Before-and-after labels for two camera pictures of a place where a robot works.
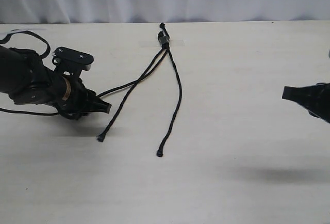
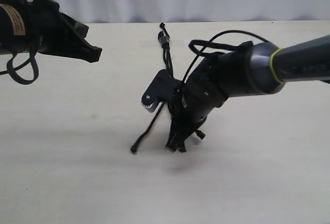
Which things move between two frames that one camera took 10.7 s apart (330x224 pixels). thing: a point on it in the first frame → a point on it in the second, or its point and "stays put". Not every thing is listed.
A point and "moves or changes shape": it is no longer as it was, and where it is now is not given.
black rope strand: (160, 152) moves or changes shape
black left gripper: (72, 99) → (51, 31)
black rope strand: (100, 138) → (161, 37)
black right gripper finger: (315, 98) → (174, 138)
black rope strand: (131, 84) → (164, 44)
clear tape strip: (162, 43) stays put
